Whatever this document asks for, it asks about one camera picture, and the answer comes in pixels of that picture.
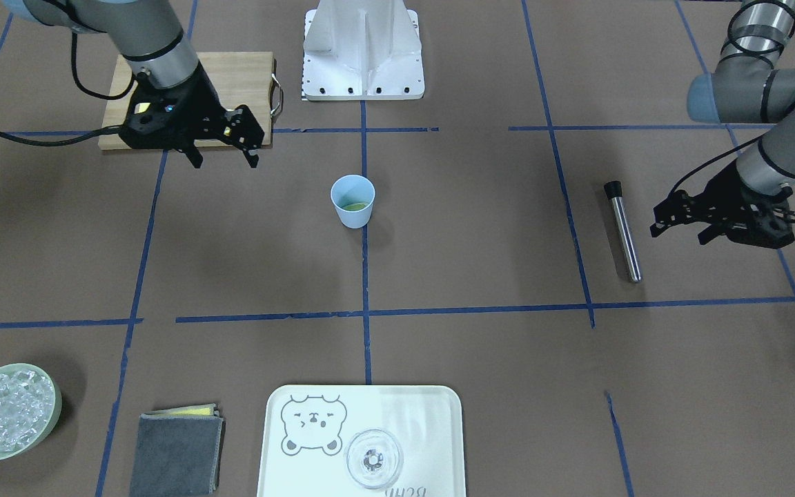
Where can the grey folded cloth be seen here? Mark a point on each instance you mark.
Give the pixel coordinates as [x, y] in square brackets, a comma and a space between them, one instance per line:
[178, 452]

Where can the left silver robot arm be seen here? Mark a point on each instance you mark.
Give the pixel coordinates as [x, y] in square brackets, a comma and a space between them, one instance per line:
[753, 83]

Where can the bamboo cutting board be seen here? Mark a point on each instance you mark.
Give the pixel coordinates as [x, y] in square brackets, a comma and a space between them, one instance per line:
[238, 78]

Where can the white camera mast pillar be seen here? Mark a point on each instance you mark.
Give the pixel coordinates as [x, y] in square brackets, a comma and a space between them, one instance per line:
[362, 51]

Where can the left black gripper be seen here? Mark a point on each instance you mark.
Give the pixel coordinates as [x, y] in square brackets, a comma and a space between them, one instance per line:
[727, 188]

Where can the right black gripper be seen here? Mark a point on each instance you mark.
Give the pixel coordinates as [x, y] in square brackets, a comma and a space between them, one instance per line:
[195, 101]

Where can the light blue paper cup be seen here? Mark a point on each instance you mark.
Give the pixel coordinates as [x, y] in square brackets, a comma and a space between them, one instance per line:
[353, 188]

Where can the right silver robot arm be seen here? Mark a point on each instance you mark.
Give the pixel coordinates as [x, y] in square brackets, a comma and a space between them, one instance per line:
[147, 34]

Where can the green bowl of ice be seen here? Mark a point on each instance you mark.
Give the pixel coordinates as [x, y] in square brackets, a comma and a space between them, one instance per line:
[30, 406]

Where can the white bear tray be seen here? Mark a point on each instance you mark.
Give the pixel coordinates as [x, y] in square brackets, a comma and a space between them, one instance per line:
[307, 431]

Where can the clear wine glass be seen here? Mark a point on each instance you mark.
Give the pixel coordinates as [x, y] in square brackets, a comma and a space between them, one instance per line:
[374, 459]

